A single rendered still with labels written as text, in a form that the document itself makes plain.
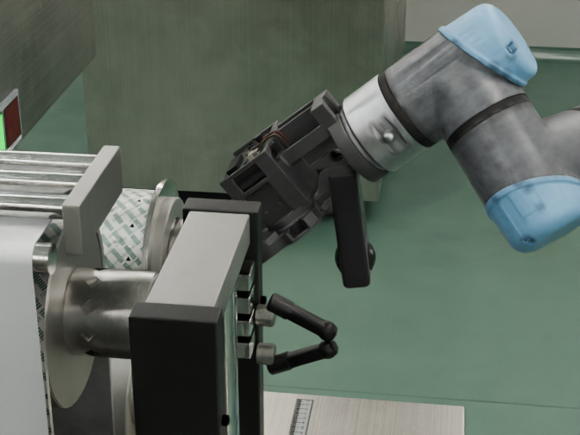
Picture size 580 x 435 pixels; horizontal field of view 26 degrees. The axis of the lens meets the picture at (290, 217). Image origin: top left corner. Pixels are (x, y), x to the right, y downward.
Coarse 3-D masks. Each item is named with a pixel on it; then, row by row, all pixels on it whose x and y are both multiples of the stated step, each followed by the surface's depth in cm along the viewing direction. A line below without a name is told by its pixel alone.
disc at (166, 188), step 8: (160, 184) 114; (168, 184) 116; (160, 192) 113; (168, 192) 116; (176, 192) 120; (152, 200) 112; (160, 200) 113; (152, 208) 111; (160, 208) 113; (152, 216) 111; (152, 224) 111; (144, 232) 110; (152, 232) 111; (144, 240) 110; (152, 240) 111; (144, 248) 109; (152, 248) 111; (144, 256) 109; (144, 264) 109
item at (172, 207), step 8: (168, 200) 115; (176, 200) 116; (168, 208) 113; (176, 208) 116; (160, 216) 112; (168, 216) 113; (176, 216) 116; (160, 224) 112; (168, 224) 113; (160, 232) 111; (168, 232) 113; (160, 240) 111; (160, 248) 111; (152, 256) 111; (160, 256) 111; (152, 264) 111; (160, 264) 111
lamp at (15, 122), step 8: (16, 104) 167; (8, 112) 164; (16, 112) 168; (8, 120) 164; (16, 120) 168; (8, 128) 165; (16, 128) 168; (8, 136) 165; (16, 136) 168; (8, 144) 165
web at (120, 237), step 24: (144, 192) 115; (120, 216) 112; (144, 216) 112; (48, 240) 85; (120, 240) 111; (120, 264) 111; (48, 288) 84; (96, 360) 101; (48, 384) 85; (96, 384) 101; (48, 408) 85; (72, 408) 103; (96, 408) 102; (48, 432) 86; (72, 432) 104; (96, 432) 103
